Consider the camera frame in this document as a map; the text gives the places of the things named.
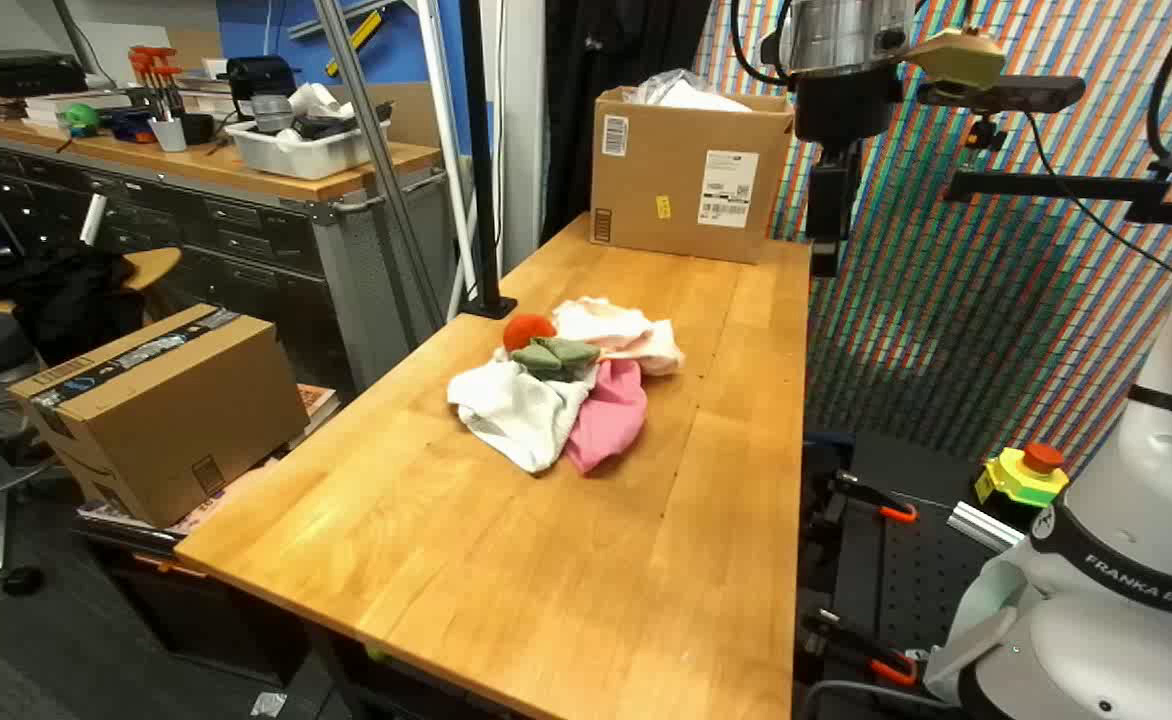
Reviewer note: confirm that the white towel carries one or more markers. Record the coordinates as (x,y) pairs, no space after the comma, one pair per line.
(519,414)

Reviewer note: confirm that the black office chair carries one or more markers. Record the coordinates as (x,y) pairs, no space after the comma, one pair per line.
(54,305)

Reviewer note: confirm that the green and orange plush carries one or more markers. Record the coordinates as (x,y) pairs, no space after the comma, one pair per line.
(534,343)

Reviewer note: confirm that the yellow red emergency stop button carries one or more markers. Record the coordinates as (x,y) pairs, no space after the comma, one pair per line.
(1029,473)

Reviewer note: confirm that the wooden workbench with drawers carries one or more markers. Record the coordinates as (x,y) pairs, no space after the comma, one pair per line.
(351,276)

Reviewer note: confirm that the cardboard box beside table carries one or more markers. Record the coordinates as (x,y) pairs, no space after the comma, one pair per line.
(168,414)

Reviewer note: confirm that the cardboard box on table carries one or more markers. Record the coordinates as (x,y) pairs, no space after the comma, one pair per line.
(691,181)

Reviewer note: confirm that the hot pink cloth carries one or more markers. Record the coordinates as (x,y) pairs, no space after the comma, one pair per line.
(610,419)

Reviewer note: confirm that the white plastic bin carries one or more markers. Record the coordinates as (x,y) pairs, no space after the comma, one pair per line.
(294,159)

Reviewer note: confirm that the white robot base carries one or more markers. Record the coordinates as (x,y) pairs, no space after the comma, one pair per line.
(1076,619)

